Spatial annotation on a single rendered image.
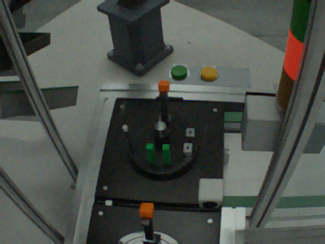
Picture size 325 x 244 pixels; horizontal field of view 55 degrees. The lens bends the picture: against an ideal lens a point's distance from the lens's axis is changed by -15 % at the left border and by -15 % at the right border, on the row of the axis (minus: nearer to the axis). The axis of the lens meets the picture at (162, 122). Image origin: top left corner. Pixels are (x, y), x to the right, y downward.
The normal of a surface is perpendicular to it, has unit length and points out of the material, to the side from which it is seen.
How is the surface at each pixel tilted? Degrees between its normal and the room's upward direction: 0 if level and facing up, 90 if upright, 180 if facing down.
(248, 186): 0
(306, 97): 90
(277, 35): 0
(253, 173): 0
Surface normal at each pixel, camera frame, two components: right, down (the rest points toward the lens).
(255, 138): -0.11, 0.79
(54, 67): -0.07, -0.61
